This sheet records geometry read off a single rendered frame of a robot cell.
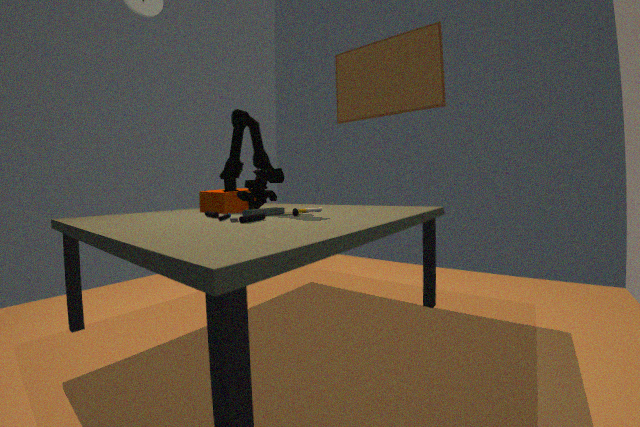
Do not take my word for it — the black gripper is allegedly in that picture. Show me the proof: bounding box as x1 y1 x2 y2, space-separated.
237 180 277 210

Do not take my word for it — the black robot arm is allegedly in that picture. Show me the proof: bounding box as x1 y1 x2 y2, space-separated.
219 109 284 192

